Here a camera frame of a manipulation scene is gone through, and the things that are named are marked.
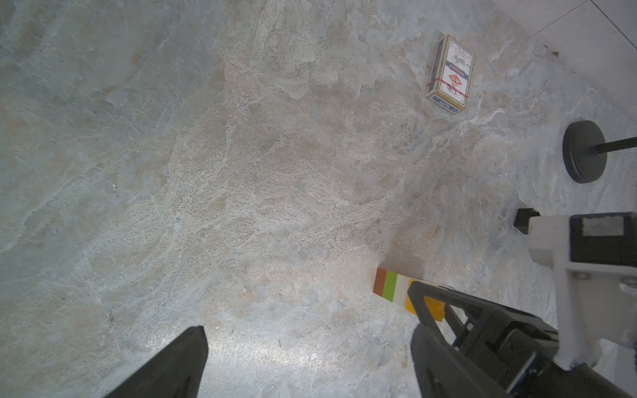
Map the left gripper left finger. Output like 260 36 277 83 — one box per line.
106 326 208 398

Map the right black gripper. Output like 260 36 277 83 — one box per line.
408 282 627 397

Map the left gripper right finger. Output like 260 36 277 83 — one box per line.
411 324 508 398

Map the yellow lego brick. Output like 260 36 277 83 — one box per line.
403 280 446 322

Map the green lego brick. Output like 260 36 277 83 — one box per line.
382 270 398 302

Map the brown lego brick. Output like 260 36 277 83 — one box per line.
373 268 387 297

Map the black lego brick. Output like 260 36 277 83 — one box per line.
514 207 540 235

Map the white long lego brick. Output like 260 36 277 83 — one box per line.
387 273 420 309

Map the black microphone stand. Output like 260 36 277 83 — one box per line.
562 120 636 184

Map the red white card box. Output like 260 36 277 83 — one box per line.
426 35 475 114

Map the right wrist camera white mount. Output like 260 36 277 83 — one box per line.
528 212 636 370

